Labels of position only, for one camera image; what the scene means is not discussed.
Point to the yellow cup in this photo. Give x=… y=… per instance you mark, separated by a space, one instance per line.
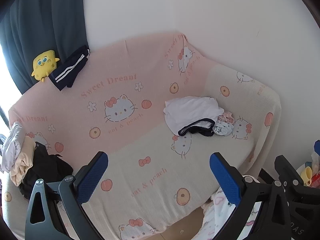
x=306 y=175

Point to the navy white-striped shorts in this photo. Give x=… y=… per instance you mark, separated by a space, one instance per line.
x=67 y=70

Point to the cream garment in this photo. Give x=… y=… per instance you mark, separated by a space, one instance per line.
x=23 y=162

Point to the window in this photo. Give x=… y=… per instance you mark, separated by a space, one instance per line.
x=7 y=80

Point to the white cartoon print garment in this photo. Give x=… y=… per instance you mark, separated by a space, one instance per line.
x=223 y=130

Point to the yellow plush toy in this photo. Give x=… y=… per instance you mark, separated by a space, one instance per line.
x=45 y=65

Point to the pink cat print sofa cover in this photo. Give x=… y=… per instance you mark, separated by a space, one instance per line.
x=150 y=155

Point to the white navy-trimmed t-shirt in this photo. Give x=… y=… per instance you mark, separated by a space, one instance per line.
x=192 y=110

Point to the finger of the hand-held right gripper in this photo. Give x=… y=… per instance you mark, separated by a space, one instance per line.
x=287 y=172

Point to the pink printed garment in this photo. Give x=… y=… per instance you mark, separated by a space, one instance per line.
x=226 y=117

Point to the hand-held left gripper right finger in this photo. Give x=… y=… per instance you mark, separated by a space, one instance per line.
x=225 y=180

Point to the pale grey garment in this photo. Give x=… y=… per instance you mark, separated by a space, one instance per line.
x=11 y=142

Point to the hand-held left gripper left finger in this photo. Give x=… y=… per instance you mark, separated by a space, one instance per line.
x=93 y=177

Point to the black garment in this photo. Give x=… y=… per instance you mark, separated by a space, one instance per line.
x=47 y=167

